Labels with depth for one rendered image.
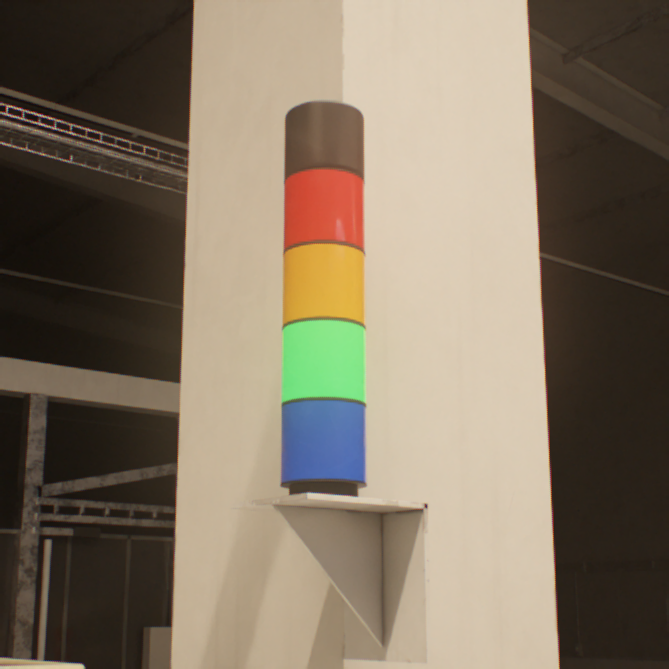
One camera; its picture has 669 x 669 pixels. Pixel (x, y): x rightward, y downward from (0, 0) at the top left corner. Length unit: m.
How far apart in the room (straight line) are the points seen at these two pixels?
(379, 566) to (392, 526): 0.03
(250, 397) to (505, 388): 0.23
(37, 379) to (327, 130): 11.21
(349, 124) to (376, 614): 0.36
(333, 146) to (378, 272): 0.15
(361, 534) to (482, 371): 0.25
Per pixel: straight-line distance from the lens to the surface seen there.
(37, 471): 11.84
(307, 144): 0.84
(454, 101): 1.07
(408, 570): 0.81
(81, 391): 12.20
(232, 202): 1.07
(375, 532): 0.82
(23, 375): 11.94
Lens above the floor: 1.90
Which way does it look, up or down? 14 degrees up
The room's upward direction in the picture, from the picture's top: straight up
